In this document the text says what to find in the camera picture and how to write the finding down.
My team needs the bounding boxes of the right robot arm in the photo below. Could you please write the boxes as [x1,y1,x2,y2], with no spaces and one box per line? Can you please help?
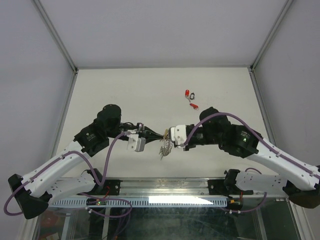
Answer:
[179,107,320,209]

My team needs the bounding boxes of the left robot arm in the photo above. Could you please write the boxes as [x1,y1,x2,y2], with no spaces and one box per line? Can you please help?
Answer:
[3,104,163,220]

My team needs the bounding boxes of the black key tag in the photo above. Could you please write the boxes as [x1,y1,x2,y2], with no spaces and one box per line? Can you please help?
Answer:
[189,92,195,100]

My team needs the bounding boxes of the red tag key upper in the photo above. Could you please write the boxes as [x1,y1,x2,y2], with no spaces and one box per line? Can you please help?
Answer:
[184,89,191,102]

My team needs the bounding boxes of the red tag with ring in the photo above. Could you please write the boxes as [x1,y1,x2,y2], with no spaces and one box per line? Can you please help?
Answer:
[189,103,199,110]

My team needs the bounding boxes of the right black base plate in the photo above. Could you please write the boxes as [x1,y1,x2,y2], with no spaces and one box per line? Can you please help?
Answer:
[207,179,239,197]

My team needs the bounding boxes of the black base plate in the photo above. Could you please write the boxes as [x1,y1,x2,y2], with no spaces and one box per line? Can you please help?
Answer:
[84,179,122,196]
[207,179,239,197]

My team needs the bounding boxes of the aluminium mounting rail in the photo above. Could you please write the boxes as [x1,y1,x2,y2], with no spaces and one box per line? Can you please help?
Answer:
[31,176,301,198]

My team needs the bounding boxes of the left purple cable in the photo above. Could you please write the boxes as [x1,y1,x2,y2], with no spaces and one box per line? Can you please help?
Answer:
[4,131,133,221]

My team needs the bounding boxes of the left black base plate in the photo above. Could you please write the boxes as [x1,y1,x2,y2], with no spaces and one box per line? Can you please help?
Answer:
[84,179,122,196]

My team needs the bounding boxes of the white slotted cable duct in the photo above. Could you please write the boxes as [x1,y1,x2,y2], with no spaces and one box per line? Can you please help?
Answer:
[50,195,228,209]

